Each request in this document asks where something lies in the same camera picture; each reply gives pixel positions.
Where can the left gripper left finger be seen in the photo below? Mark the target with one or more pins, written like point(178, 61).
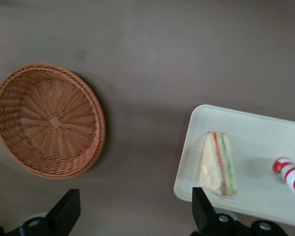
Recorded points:
point(64, 214)

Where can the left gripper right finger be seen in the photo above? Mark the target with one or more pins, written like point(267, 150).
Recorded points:
point(201, 211)

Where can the triangular sandwich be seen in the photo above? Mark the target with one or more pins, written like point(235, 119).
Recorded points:
point(212, 164)

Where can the cream plastic tray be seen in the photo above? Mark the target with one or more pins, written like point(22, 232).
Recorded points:
point(255, 137)

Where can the round brown wicker basket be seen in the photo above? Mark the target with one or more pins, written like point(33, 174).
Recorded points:
point(51, 123)

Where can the red can on tray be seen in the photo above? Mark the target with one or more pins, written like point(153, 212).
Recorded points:
point(290, 174)

